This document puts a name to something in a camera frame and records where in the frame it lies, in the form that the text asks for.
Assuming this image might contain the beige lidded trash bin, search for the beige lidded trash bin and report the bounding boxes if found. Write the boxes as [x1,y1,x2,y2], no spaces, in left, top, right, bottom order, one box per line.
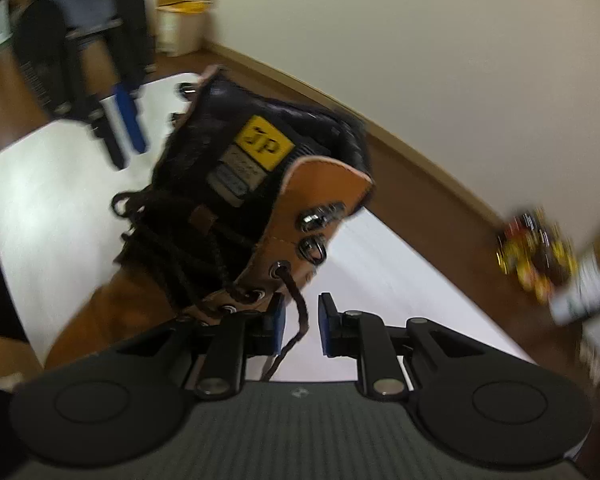
[155,0,217,58]

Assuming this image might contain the tan leather boot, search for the tan leather boot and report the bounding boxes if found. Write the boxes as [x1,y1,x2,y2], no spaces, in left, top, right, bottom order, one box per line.
[45,65,377,371]

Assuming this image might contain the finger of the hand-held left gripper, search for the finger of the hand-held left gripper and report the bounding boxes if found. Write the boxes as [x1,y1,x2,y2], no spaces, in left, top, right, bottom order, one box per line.
[85,99,128,171]
[102,82,148,155]

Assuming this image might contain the dark brown shoelace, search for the dark brown shoelace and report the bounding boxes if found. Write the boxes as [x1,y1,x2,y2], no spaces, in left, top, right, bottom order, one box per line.
[111,189,312,382]

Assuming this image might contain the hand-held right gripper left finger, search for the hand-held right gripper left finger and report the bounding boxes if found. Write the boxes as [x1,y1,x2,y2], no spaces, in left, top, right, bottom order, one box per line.
[120,294,286,400]

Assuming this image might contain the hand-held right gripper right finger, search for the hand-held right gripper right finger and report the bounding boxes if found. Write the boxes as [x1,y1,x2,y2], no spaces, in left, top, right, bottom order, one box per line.
[319,294,486,400]

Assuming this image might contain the cluster of cooking oil bottles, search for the cluster of cooking oil bottles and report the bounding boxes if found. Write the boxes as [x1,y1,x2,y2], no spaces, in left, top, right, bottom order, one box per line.
[495,205,578,306]

